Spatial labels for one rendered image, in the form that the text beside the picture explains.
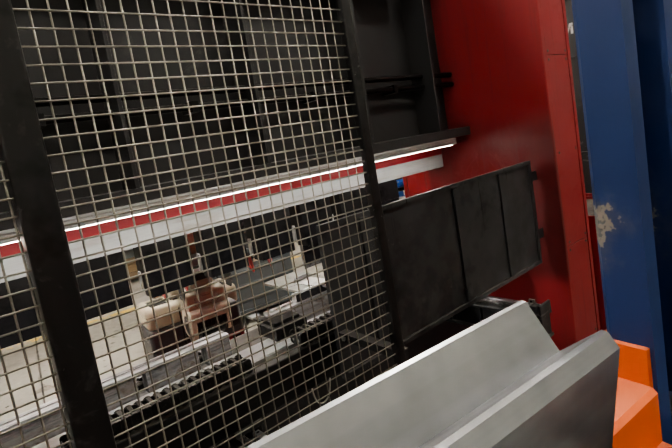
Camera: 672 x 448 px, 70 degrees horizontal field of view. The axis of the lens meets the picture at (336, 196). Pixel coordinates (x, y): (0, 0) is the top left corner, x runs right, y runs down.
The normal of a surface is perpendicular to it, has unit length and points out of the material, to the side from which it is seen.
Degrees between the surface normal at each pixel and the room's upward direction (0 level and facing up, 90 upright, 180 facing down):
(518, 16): 90
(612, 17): 90
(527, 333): 55
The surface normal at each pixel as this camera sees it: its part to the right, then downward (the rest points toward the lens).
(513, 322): 0.36, -0.56
